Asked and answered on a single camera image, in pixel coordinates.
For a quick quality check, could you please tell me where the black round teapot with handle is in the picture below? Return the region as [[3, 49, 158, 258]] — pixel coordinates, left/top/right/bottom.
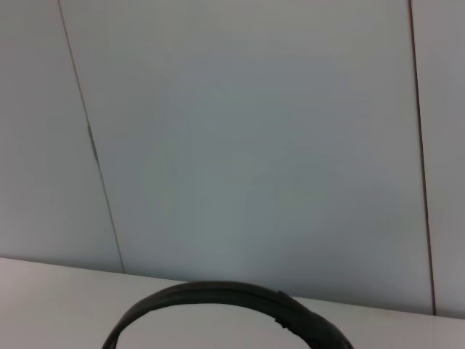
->
[[100, 280, 356, 349]]

